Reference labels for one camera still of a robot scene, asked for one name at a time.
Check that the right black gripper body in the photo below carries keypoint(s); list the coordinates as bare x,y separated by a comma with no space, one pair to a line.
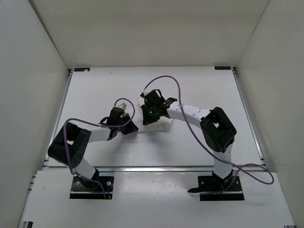
154,108

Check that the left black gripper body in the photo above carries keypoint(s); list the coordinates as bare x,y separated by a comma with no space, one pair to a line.
126,118

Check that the white pleated skirt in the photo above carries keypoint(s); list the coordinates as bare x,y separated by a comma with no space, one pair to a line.
163,124

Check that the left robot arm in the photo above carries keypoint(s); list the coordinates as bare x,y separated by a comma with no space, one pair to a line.
69,145

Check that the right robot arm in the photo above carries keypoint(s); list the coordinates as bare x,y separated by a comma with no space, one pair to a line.
218,131

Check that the left blue corner label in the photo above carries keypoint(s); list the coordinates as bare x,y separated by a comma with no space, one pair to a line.
81,69

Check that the blue corner label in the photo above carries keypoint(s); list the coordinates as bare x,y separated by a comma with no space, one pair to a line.
222,68
81,69

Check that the right blue corner label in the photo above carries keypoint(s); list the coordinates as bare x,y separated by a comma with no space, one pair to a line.
222,68

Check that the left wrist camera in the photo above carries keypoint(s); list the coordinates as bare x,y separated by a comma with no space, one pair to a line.
122,106

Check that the aluminium rail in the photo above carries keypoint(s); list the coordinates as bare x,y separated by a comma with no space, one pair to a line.
155,168

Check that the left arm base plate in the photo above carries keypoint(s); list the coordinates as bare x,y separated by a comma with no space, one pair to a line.
82,189

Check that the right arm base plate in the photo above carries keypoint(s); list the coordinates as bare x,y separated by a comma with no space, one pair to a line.
211,189

